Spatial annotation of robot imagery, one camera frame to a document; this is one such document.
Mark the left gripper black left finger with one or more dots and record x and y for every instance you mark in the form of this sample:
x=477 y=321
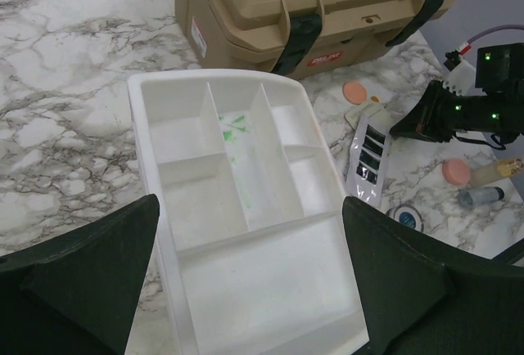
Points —
x=77 y=293

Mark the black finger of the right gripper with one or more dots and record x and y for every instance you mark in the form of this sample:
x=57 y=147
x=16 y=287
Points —
x=417 y=123

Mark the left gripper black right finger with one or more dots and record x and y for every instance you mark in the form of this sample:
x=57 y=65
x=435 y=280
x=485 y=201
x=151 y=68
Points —
x=422 y=296

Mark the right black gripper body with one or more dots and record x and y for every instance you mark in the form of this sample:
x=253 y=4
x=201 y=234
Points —
x=445 y=114

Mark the white plastic drawer organizer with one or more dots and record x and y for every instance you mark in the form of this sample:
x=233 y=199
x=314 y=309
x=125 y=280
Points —
x=250 y=242

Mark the pink round makeup sponge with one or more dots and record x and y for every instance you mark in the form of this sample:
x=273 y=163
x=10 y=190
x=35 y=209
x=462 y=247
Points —
x=456 y=172

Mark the orange round makeup sponge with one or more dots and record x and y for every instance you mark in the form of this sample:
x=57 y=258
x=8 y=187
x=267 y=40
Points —
x=355 y=93

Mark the gold cap foundation bottle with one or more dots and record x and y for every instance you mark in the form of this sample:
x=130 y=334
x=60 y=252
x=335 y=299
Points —
x=496 y=171

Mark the small cream sachet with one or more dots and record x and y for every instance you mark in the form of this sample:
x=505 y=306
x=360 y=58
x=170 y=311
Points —
x=373 y=111

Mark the round compact with lid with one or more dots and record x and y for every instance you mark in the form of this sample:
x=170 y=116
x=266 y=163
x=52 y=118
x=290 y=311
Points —
x=407 y=215

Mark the clear bottle black cap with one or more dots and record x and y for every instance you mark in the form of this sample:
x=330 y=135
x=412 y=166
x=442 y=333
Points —
x=472 y=198

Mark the eyeshadow palette package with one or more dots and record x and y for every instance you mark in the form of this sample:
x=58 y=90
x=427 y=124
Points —
x=368 y=161

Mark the tan plastic toolbox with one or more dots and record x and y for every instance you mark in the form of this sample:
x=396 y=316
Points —
x=299 y=38

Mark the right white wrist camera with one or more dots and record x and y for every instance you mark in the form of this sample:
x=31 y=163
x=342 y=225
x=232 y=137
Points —
x=462 y=74

